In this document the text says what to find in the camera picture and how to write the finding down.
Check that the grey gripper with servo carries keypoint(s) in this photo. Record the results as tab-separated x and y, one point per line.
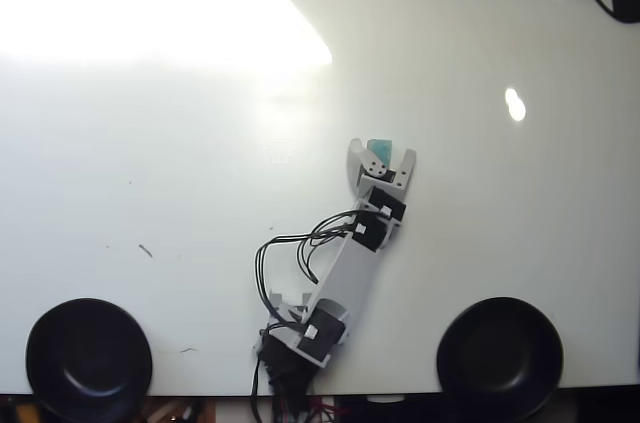
387	200

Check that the blue foam cube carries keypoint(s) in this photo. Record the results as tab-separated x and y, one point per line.
381	145

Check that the white Koch robot arm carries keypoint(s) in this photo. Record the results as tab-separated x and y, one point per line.
350	283

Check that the black round bowl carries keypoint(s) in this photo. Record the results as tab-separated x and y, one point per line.
500	358
90	363

